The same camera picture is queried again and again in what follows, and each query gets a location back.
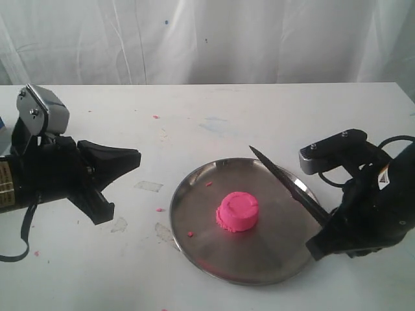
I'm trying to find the white backdrop curtain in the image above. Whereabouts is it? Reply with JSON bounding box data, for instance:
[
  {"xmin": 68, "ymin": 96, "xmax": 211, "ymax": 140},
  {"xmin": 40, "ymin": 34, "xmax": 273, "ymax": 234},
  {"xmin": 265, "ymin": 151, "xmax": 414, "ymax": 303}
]
[{"xmin": 0, "ymin": 0, "xmax": 415, "ymax": 86}]

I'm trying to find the black knife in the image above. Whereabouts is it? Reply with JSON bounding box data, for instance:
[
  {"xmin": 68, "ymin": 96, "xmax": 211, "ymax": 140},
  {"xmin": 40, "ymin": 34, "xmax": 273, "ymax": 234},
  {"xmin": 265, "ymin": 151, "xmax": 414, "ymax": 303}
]
[{"xmin": 249, "ymin": 146, "xmax": 329, "ymax": 227}]

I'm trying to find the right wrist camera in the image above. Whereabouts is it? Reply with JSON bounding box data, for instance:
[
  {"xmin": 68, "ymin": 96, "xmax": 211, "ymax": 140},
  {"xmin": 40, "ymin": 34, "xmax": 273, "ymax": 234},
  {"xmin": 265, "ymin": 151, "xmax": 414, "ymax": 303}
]
[{"xmin": 299, "ymin": 129, "xmax": 371, "ymax": 175}]

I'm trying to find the round steel plate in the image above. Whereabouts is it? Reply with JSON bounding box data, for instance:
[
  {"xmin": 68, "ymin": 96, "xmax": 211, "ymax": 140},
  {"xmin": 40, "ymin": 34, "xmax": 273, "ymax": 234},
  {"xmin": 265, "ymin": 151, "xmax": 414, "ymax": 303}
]
[{"xmin": 169, "ymin": 158, "xmax": 320, "ymax": 285}]

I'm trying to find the pink clay lump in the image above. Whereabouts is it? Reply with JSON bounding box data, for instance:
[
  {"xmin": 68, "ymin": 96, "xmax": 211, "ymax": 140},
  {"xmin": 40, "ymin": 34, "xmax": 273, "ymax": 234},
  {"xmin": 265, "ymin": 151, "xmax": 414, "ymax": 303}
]
[{"xmin": 216, "ymin": 192, "xmax": 259, "ymax": 233}]

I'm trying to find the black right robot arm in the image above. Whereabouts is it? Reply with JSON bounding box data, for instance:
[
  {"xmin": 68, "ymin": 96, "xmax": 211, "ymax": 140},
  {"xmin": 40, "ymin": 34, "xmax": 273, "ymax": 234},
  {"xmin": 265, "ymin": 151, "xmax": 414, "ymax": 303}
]
[{"xmin": 306, "ymin": 144, "xmax": 414, "ymax": 260}]

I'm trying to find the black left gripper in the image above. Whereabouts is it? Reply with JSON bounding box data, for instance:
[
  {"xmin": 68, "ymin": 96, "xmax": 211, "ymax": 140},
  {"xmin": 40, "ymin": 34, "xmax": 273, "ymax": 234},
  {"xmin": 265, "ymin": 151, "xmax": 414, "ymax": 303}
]
[{"xmin": 9, "ymin": 118, "xmax": 141, "ymax": 225}]

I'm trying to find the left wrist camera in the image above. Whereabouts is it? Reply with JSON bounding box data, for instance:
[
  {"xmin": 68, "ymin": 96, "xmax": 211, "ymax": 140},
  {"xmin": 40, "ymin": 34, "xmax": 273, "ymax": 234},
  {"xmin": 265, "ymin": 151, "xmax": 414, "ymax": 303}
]
[{"xmin": 16, "ymin": 84, "xmax": 70, "ymax": 136}]

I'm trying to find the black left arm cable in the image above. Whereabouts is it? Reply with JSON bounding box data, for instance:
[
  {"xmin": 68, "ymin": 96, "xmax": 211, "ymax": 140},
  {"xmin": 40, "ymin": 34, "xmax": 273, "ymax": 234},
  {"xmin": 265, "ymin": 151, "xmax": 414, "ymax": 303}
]
[{"xmin": 0, "ymin": 194, "xmax": 42, "ymax": 262}]

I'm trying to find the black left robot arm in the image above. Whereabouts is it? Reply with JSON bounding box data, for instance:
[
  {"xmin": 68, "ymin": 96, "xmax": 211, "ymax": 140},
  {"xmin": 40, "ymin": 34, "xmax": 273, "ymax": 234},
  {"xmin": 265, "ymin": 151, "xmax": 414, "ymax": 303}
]
[{"xmin": 1, "ymin": 120, "xmax": 141, "ymax": 225}]

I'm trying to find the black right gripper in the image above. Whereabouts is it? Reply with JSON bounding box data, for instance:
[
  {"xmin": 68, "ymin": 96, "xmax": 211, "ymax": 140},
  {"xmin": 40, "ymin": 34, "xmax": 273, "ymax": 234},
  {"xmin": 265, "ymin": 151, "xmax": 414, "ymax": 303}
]
[{"xmin": 305, "ymin": 155, "xmax": 414, "ymax": 261}]

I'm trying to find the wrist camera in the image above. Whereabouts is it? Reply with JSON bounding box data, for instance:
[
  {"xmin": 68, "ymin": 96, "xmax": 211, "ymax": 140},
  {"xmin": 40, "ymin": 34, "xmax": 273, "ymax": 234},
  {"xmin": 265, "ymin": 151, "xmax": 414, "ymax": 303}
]
[
  {"xmin": 299, "ymin": 129, "xmax": 371, "ymax": 175},
  {"xmin": 16, "ymin": 84, "xmax": 70, "ymax": 136}
]

